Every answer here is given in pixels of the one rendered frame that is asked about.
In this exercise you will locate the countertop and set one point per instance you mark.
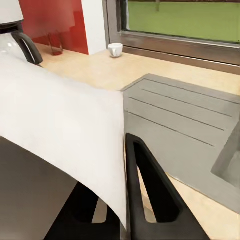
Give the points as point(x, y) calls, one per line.
point(114, 73)

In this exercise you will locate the coffee cup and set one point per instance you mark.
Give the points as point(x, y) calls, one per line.
point(115, 49)

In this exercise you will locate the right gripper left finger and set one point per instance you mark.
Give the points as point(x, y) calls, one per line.
point(74, 222)

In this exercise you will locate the water glass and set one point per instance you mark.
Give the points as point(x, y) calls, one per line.
point(55, 43)

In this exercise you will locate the drop in sink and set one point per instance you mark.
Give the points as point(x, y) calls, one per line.
point(193, 132)

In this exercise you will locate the coffee maker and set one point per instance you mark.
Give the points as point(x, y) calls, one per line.
point(13, 40)

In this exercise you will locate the paper coffee filter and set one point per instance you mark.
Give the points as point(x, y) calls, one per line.
point(55, 132)

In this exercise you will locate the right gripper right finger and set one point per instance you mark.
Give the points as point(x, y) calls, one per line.
point(174, 218)

